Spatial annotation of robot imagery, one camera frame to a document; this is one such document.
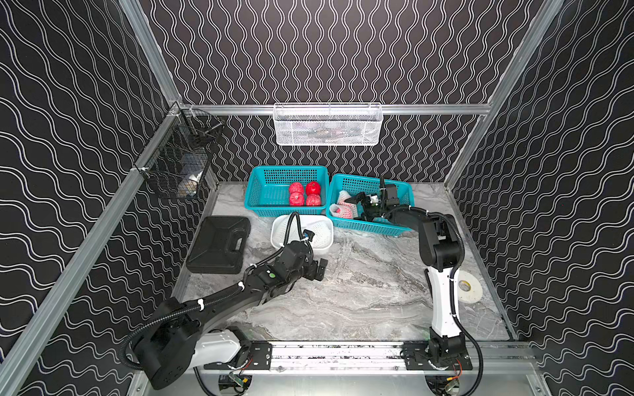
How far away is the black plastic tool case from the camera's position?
91cm

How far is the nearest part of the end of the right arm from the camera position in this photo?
900mm

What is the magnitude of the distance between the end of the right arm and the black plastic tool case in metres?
0.46
